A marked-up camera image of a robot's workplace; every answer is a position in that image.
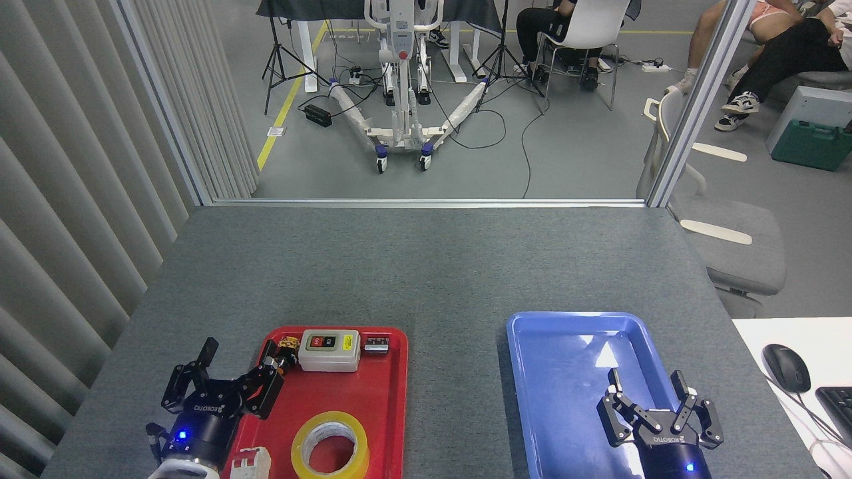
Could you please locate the white circuit breaker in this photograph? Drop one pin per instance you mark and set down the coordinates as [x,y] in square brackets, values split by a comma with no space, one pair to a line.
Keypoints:
[251,462]

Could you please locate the small black red switch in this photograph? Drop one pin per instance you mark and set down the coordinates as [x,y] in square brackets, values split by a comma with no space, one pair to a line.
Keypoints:
[377,344]

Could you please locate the black computer mouse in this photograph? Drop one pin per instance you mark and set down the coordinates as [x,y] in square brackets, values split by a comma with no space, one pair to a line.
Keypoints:
[787,367]

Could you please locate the person on white chair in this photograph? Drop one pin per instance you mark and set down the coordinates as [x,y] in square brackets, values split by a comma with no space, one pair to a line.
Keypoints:
[532,26]

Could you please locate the white switch box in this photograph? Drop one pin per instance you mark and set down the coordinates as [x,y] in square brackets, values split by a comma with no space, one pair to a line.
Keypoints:
[329,356]

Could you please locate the black keyboard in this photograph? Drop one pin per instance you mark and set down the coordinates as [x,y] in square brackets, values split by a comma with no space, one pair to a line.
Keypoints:
[840,412]

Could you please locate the person with black trousers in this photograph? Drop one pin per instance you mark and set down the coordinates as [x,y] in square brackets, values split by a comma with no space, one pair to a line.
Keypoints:
[792,56]

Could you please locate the yellow tape roll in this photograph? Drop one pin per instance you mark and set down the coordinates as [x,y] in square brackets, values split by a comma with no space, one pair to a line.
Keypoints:
[301,446]

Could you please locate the black power adapter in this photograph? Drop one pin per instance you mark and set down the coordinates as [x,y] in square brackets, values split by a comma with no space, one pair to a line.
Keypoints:
[318,116]

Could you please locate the grey vertical blinds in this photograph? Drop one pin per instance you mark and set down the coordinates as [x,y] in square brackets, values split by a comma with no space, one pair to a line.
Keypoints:
[80,199]

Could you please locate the grey box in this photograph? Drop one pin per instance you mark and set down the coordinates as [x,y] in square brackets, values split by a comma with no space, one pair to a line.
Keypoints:
[819,106]

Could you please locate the silver frame post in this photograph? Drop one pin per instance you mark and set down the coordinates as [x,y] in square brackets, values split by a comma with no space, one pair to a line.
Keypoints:
[163,100]
[702,100]

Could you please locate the green case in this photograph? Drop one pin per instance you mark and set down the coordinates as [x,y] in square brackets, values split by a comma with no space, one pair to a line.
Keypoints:
[812,146]

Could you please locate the black tripod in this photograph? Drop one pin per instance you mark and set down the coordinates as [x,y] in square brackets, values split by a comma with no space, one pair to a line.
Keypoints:
[502,60]
[276,60]

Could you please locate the silver frame rail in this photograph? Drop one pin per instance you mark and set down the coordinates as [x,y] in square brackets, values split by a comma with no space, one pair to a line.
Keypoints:
[426,202]

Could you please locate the white power strip with plugs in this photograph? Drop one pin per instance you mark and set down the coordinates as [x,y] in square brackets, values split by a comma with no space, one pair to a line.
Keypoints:
[355,75]

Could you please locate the yellow black push button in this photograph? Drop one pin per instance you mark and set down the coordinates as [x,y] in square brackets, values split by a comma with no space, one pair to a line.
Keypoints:
[288,346]

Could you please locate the grey upholstered chair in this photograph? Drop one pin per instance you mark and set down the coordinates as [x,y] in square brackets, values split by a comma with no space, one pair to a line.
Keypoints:
[739,253]

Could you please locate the red plastic tray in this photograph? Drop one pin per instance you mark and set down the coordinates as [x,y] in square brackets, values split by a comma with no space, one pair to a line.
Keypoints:
[379,412]

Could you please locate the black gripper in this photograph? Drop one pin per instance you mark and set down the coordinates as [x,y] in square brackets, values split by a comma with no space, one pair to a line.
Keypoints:
[672,452]
[203,429]

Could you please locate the floor socket plate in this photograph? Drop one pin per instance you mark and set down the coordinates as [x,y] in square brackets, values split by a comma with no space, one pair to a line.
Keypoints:
[277,132]

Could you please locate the person with bare legs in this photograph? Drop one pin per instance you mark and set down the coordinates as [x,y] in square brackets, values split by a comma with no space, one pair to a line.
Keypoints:
[702,40]

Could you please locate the white side table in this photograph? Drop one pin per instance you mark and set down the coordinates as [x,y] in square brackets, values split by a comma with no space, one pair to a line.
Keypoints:
[825,339]

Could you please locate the desk with black cloth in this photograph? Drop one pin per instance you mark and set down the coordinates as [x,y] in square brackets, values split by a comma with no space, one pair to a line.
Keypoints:
[299,8]

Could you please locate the blue plastic tray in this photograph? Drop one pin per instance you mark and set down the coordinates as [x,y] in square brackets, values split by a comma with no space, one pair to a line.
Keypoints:
[566,399]

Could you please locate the white chair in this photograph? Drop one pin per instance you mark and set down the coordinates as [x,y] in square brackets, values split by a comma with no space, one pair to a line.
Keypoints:
[592,23]

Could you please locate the white wheeled stand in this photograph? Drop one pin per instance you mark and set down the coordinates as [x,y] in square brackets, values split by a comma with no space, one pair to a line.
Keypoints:
[399,126]

